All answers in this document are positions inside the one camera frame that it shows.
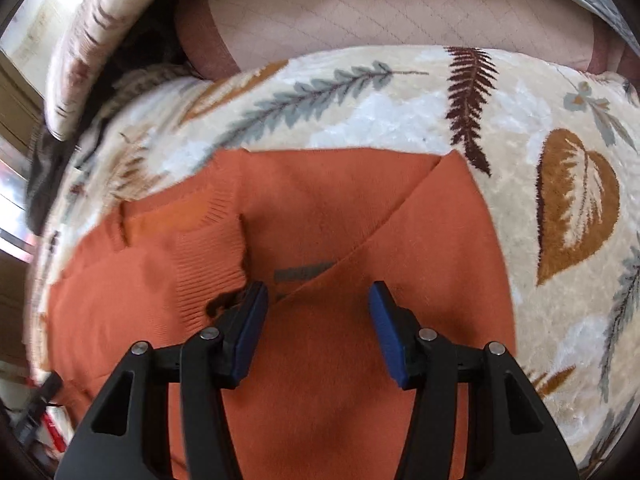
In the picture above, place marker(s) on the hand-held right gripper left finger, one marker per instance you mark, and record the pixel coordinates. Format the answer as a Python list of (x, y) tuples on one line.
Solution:
[(247, 332)]

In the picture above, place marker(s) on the striped floral quilted pillow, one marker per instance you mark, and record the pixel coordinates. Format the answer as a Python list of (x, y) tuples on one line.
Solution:
[(95, 30)]

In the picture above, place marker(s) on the leaf print fleece blanket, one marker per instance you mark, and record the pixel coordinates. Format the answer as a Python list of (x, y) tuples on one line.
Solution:
[(380, 105)]

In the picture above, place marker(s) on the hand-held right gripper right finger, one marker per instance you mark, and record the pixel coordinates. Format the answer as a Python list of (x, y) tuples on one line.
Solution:
[(389, 332)]

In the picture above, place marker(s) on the orange knit sweater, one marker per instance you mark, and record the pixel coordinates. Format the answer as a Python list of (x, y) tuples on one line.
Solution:
[(320, 230)]

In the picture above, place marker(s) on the pink quilted bed sheet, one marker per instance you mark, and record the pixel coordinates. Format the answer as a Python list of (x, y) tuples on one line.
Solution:
[(400, 15)]

